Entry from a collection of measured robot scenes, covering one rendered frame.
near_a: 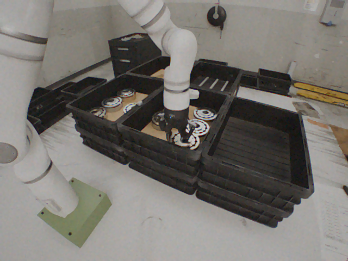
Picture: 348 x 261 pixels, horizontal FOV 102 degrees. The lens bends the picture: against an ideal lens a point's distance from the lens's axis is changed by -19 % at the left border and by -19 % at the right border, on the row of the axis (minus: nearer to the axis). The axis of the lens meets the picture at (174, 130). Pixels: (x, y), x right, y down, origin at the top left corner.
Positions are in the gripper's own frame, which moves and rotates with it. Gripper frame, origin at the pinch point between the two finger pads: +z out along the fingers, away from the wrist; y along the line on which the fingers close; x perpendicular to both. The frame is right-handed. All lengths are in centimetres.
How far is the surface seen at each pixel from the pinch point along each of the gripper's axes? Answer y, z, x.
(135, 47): -114, 4, 126
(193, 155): 9.7, -5.5, -9.1
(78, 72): -325, 79, 178
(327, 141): 70, 17, 53
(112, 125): -19.8, -4.9, -8.5
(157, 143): -1.6, -4.9, -9.0
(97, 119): -27.0, -5.5, -8.7
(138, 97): -34.5, 4.2, 25.2
